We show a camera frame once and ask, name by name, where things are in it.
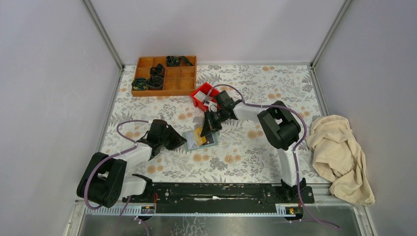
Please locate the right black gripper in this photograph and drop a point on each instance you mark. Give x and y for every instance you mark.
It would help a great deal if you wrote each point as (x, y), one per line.
(209, 126)

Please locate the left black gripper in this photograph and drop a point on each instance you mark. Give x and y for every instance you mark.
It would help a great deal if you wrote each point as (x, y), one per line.
(178, 139)

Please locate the green card holder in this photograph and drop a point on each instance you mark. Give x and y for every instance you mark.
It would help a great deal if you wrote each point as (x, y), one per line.
(192, 143)

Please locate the stack of credit cards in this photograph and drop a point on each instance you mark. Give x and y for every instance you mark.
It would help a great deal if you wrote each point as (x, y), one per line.
(200, 96)

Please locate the red plastic bin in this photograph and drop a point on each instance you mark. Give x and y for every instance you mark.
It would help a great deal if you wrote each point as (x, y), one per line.
(210, 91)

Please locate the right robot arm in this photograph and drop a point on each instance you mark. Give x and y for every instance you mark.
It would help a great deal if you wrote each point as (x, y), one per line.
(279, 127)

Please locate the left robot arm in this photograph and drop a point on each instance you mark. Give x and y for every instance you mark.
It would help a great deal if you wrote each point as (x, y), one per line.
(105, 180)

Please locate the floral patterned mat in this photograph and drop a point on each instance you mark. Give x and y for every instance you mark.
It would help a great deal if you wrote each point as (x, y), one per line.
(243, 153)

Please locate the orange compartment tray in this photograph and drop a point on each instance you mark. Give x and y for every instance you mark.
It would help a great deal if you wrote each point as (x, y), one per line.
(164, 76)

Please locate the beige crumpled cloth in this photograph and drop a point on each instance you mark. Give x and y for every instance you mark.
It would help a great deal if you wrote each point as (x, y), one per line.
(339, 158)

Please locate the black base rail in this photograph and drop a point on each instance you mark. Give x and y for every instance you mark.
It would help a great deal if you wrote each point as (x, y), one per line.
(223, 198)

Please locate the aluminium frame post right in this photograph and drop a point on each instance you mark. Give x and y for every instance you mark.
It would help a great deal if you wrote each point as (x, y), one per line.
(339, 16)

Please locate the aluminium frame post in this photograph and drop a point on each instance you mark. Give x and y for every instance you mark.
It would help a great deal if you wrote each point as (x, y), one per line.
(339, 16)
(103, 33)

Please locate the aluminium frame post left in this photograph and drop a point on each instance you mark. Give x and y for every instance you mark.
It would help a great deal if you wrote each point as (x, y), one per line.
(103, 33)

